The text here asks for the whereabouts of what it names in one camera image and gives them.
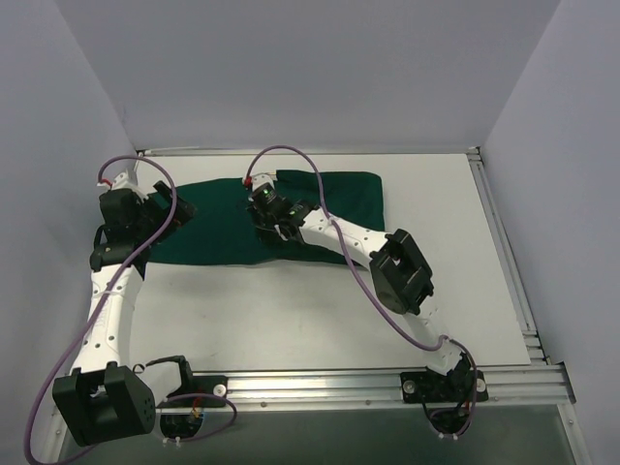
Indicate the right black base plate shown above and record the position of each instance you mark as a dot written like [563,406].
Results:
[428,387]

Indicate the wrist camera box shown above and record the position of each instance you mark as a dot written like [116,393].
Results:
[122,181]
[263,195]

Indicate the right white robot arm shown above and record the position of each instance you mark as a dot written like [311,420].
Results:
[389,268]

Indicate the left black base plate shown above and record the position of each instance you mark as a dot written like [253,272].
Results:
[202,388]

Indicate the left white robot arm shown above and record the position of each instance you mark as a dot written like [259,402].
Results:
[105,397]

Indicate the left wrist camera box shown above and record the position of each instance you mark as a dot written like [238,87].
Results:
[122,181]

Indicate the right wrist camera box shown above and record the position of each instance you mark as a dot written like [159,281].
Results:
[263,195]

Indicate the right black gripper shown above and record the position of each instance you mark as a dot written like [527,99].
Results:
[266,227]

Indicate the green surgical drape cloth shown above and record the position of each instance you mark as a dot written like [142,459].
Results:
[222,233]

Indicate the aluminium front rail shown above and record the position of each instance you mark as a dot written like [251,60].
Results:
[535,384]

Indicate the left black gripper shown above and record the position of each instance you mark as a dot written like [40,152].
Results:
[168,208]

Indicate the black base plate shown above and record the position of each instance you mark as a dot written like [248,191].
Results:
[202,388]
[428,387]

